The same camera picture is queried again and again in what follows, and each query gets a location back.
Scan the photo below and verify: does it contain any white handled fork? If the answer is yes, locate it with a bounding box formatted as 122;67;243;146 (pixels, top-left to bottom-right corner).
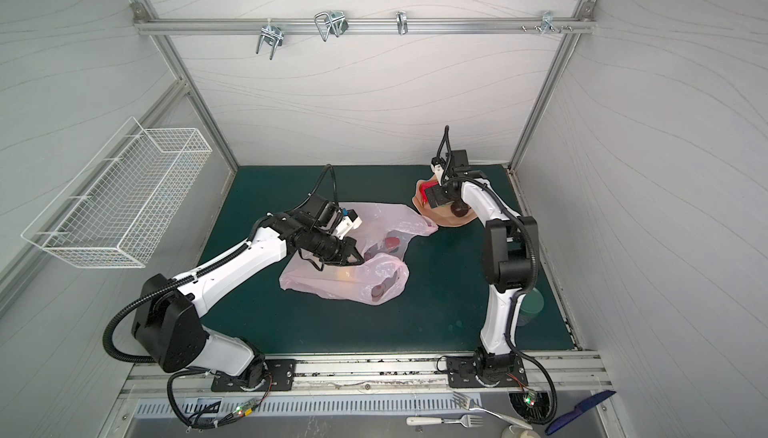
406;415;484;428

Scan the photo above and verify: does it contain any red fruit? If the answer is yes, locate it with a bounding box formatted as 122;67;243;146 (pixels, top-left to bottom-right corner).
383;236;401;252

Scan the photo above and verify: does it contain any metal bolt bracket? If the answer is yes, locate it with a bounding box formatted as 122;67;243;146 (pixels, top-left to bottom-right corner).
520;11;572;35

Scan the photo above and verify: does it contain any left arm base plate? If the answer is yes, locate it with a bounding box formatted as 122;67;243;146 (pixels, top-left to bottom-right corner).
211;359;297;393

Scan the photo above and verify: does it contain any green lid jar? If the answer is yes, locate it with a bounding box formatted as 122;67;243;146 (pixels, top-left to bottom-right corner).
516;288;545;327

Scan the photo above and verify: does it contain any white cup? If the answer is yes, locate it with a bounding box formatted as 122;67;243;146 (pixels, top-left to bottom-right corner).
500;425;540;438

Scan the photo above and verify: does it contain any metal hook clamp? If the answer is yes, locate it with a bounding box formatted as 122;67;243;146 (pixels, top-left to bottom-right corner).
255;23;284;60

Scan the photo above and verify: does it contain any green table mat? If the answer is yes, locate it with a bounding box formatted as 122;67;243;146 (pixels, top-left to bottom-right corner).
158;164;576;356

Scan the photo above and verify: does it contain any dark brown round fruit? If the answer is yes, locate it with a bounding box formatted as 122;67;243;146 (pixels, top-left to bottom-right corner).
450;200;470;218

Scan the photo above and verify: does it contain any pink dragon fruit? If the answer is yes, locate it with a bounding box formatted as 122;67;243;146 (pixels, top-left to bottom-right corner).
418;181;438;204

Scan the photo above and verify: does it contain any small metal bracket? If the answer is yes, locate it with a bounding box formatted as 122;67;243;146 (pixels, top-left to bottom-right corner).
395;11;408;36

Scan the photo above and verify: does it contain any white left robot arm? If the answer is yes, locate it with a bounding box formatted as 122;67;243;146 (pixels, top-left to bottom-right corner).
102;189;364;389

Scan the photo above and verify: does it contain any pink plastic bag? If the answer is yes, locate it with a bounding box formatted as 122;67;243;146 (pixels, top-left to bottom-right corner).
279;202;438;306

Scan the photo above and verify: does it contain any aluminium crossbar rail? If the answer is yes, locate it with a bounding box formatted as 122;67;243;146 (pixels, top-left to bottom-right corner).
134;15;597;36

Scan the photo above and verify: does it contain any metal u-bolt clamp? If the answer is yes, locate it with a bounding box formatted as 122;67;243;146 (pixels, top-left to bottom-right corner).
313;10;349;42

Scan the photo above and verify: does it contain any white wire basket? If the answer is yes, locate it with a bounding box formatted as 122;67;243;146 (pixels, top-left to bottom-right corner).
21;117;212;269

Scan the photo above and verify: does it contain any blue plastic knife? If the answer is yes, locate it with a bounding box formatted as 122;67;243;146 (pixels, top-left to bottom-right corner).
545;390;616;436

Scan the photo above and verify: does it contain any silver fork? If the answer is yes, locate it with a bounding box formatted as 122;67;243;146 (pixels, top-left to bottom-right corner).
452;391;533;430

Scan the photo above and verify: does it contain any brown fruit plate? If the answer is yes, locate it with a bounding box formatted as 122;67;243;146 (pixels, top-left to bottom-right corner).
412;177;477;228

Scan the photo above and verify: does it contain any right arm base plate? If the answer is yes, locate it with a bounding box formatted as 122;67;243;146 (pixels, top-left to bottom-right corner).
439;354;528;389

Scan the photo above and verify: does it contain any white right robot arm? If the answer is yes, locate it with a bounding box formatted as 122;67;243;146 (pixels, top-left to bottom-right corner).
419;126;558;425

